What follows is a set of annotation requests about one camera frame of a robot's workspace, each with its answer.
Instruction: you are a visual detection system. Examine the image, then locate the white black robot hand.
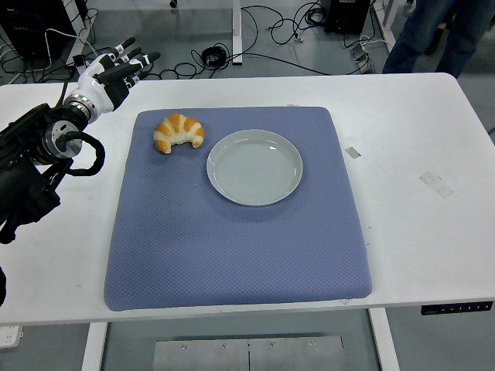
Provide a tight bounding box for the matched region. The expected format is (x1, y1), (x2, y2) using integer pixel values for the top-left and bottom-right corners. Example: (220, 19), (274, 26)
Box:
(71, 36), (162, 115)

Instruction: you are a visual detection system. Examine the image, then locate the golden croissant bread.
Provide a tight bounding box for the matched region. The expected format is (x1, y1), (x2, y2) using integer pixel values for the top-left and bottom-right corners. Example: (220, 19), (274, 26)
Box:
(153, 112), (205, 155)

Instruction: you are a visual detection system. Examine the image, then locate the grey round plate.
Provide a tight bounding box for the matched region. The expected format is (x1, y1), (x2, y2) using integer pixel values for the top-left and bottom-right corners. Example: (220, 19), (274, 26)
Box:
(206, 128), (304, 208)

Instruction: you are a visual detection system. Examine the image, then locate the grey metal plate with screws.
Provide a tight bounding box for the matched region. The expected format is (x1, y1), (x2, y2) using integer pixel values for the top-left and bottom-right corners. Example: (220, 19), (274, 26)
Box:
(152, 335), (345, 371)

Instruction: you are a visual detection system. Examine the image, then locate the white floor power strip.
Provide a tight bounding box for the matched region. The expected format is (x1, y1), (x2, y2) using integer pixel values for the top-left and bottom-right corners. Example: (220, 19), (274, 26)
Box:
(73, 55), (90, 77)

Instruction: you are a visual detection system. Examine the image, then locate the black computer tower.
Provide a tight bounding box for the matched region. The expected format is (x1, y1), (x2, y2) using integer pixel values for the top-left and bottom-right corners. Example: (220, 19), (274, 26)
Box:
(0, 0), (88, 61)

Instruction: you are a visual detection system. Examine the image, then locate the blue quilted mat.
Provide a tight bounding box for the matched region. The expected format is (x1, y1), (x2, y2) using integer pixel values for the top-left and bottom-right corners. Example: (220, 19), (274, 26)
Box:
(103, 106), (374, 313)

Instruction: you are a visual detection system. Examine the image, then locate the black floor box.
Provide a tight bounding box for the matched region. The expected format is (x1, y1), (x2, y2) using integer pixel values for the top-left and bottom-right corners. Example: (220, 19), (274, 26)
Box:
(323, 0), (371, 34)

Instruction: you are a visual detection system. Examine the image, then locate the white table leg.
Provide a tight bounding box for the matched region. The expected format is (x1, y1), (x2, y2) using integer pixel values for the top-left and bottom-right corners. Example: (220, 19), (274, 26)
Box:
(80, 322), (109, 371)
(367, 308), (401, 371)

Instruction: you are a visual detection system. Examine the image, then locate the grey metal floor pedal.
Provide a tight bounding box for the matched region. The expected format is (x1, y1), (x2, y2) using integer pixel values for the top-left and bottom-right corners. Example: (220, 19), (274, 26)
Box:
(349, 42), (377, 75)

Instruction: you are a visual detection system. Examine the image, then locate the white desk leg with foot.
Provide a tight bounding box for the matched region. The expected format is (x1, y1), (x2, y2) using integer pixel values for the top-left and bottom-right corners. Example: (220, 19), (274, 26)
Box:
(370, 0), (398, 53)

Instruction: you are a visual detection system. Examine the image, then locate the person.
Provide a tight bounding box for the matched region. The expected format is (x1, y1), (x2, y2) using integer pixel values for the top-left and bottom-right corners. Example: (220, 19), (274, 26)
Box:
(382, 0), (495, 79)

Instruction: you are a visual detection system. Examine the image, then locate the large grey tape strip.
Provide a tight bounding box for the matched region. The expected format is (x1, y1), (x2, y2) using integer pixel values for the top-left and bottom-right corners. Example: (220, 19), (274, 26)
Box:
(418, 171), (455, 199)

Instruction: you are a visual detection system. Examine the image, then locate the black table control panel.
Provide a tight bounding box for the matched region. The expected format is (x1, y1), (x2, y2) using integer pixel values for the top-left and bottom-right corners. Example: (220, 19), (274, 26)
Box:
(420, 301), (494, 316)

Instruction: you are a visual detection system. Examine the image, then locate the white floor cable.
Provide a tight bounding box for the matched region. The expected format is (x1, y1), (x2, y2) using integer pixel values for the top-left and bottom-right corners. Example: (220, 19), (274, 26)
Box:
(44, 27), (100, 57)

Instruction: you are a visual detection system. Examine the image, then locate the coiled black cable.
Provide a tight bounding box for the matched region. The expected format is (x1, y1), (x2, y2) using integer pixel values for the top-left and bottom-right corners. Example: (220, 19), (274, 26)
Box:
(200, 44), (229, 67)

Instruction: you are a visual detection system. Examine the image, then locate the long black floor cable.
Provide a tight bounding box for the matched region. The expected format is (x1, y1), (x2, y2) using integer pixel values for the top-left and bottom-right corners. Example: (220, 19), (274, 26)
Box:
(222, 52), (333, 77)

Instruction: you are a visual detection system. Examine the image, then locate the white wall socket strip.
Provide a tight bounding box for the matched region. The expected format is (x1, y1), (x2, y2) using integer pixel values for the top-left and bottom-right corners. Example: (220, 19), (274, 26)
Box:
(0, 325), (23, 349)

